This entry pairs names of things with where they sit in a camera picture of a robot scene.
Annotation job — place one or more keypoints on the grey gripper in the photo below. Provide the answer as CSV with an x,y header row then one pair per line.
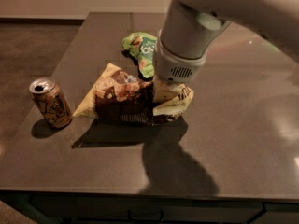
x,y
175,66

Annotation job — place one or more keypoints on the brown chip bag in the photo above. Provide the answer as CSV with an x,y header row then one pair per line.
x,y
119,96

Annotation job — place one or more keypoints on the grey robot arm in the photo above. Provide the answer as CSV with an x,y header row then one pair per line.
x,y
191,25

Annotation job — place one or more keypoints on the green chip bag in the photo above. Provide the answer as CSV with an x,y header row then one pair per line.
x,y
141,46

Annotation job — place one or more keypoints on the orange soda can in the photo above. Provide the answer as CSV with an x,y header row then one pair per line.
x,y
50,101

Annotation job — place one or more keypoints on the cabinet under counter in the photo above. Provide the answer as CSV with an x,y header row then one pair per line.
x,y
87,208

